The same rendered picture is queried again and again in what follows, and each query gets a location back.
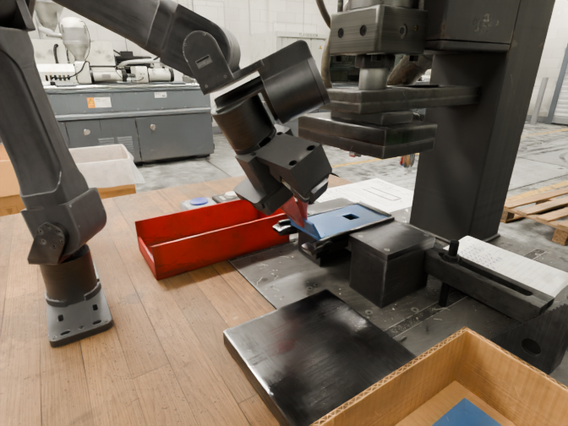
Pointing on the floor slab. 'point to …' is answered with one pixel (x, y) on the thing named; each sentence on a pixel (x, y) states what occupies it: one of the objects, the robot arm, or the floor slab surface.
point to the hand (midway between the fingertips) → (300, 220)
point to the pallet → (546, 201)
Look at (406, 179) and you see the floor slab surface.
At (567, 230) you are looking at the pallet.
